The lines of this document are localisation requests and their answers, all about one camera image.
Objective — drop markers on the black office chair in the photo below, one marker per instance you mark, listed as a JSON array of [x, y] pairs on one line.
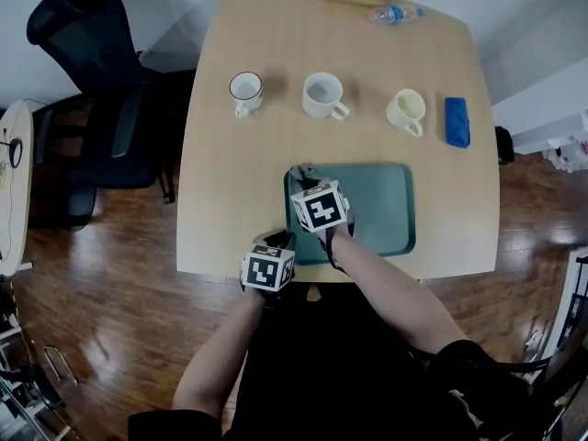
[[98, 99]]

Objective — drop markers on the white mug with dark rim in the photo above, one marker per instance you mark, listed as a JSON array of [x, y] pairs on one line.
[[246, 92]]

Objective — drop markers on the person's right forearm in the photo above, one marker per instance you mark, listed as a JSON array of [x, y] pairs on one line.
[[390, 292]]

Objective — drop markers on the person's black clothing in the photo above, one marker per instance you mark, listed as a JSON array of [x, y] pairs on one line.
[[349, 375]]

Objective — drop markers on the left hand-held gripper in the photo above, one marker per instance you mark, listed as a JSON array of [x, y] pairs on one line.
[[266, 269]]

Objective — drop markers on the blue cloth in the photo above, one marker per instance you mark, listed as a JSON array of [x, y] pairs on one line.
[[457, 121]]

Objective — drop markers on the clear plastic water bottle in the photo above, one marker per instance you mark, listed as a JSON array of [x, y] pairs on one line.
[[394, 14]]

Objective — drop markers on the green plastic tray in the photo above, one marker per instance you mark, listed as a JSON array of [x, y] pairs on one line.
[[372, 209]]

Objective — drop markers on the round white side table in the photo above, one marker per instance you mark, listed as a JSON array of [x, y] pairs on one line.
[[11, 186]]

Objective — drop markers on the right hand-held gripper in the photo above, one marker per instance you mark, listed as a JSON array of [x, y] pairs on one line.
[[320, 209]]

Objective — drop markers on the large white mug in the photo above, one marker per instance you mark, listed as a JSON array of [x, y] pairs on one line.
[[322, 95]]

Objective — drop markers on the person's left forearm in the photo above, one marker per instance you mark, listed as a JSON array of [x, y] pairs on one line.
[[220, 356]]

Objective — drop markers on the cream yellow mug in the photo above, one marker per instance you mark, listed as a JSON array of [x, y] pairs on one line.
[[406, 110]]

